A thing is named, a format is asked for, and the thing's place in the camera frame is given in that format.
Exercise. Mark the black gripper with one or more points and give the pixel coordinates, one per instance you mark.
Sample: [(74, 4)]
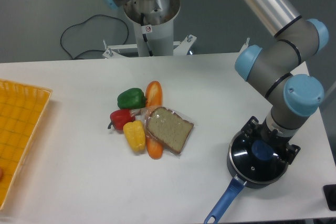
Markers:
[(269, 142)]

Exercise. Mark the glass pot lid blue knob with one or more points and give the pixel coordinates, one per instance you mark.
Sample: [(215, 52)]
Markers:
[(254, 161)]

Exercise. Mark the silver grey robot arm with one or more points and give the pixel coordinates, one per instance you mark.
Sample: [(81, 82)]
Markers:
[(293, 98)]

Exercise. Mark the black device at table edge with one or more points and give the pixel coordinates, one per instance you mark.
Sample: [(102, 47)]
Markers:
[(329, 193)]

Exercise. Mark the bagged brown bread slice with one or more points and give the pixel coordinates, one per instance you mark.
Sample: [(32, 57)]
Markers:
[(166, 127)]

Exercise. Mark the orange baguette bread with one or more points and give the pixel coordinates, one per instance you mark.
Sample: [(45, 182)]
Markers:
[(154, 99)]

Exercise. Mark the yellow bell pepper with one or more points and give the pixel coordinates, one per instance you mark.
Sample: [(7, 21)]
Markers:
[(135, 135)]

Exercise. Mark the green bell pepper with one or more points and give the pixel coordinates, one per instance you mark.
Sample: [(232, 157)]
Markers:
[(133, 98)]

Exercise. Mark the red bell pepper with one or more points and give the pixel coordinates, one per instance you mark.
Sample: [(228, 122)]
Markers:
[(119, 118)]

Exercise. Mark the yellow woven basket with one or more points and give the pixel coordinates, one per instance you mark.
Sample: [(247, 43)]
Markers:
[(22, 107)]

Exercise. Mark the dark saucepan blue handle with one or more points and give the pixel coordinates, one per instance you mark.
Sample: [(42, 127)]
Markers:
[(235, 186)]

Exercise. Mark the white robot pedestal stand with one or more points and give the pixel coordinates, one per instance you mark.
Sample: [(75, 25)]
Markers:
[(153, 24)]

